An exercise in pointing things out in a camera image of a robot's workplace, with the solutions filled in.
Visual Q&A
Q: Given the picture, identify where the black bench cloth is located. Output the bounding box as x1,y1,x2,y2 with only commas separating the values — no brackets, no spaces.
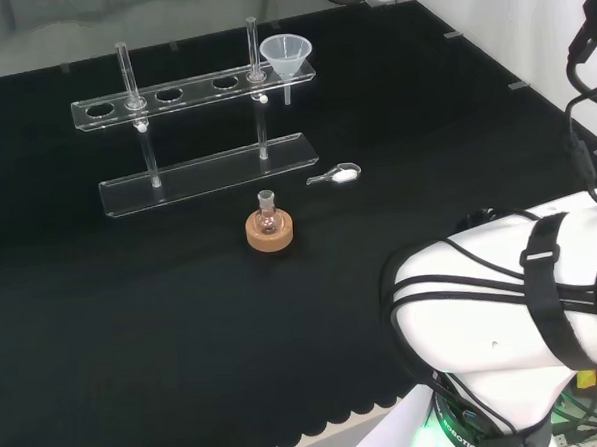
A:
0,0,597,447

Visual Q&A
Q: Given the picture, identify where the translucent plastic funnel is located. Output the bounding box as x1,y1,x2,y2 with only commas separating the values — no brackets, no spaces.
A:
259,33,316,107

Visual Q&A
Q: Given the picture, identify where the pale board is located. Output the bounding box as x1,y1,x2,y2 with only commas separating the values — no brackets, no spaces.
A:
244,383,441,447

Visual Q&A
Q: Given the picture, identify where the small round-bottom glass flask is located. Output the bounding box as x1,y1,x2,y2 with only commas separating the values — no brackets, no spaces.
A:
256,188,286,237

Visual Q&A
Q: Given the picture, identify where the brown cork ring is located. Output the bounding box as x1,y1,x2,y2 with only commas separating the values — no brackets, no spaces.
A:
244,209,297,256

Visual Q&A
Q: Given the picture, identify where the clear acrylic funnel stand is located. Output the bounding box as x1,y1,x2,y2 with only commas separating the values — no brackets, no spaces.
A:
66,12,325,222

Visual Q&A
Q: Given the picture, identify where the glass weighing funnel with powder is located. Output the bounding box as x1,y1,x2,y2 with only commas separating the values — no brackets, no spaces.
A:
305,162,364,188

